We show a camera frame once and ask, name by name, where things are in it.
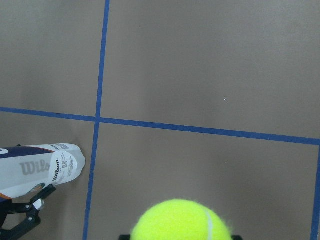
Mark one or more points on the white blue tennis ball can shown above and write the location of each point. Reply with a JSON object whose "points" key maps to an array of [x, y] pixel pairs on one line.
{"points": [[31, 168]]}

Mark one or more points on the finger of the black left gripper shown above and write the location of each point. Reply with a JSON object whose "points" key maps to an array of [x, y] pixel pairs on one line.
{"points": [[31, 210]]}

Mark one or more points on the yellow tennis ball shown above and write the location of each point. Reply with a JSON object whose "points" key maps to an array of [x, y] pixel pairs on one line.
{"points": [[180, 219]]}

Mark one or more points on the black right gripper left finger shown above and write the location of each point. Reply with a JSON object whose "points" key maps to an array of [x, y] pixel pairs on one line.
{"points": [[124, 237]]}

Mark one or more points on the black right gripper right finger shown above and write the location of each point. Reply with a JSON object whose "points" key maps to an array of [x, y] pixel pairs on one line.
{"points": [[236, 237]]}

